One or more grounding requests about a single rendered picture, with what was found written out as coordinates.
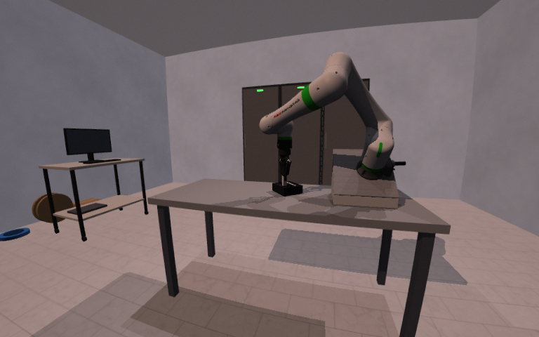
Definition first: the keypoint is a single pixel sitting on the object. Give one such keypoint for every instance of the black lighting desk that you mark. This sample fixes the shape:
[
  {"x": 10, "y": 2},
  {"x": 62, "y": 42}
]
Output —
[{"x": 289, "y": 189}]

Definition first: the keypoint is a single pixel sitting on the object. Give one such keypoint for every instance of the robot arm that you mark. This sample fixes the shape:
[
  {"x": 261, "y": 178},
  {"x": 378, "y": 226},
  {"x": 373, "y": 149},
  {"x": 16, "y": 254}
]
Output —
[{"x": 332, "y": 85}]

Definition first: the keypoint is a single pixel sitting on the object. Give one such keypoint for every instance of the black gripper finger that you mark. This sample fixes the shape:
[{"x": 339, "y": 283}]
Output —
[
  {"x": 281, "y": 167},
  {"x": 286, "y": 171}
]

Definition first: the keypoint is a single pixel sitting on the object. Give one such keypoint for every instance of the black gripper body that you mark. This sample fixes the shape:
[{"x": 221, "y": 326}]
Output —
[{"x": 284, "y": 154}]

